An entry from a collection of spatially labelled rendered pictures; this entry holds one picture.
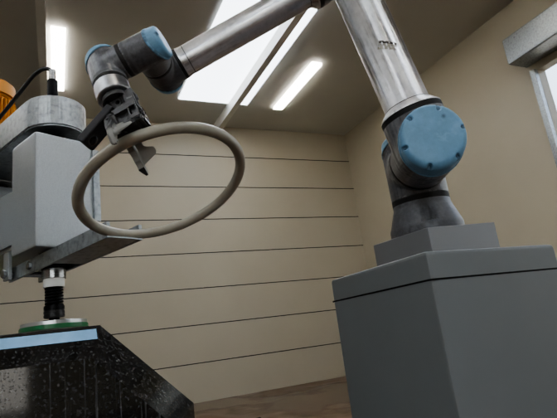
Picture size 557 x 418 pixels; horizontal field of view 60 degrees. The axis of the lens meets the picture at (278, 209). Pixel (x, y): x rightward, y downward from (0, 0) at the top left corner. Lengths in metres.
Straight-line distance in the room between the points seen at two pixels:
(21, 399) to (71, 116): 1.07
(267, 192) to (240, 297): 1.71
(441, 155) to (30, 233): 1.35
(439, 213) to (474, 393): 0.43
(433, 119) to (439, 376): 0.54
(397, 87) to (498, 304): 0.53
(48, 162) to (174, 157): 5.56
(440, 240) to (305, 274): 6.45
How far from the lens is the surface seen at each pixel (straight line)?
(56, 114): 1.97
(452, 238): 1.23
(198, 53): 1.45
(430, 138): 1.12
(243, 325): 7.10
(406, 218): 1.27
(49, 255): 1.82
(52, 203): 1.86
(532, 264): 1.27
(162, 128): 1.21
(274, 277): 7.37
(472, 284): 1.12
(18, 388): 1.29
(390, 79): 1.20
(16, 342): 1.35
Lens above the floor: 0.72
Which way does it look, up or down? 15 degrees up
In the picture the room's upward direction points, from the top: 7 degrees counter-clockwise
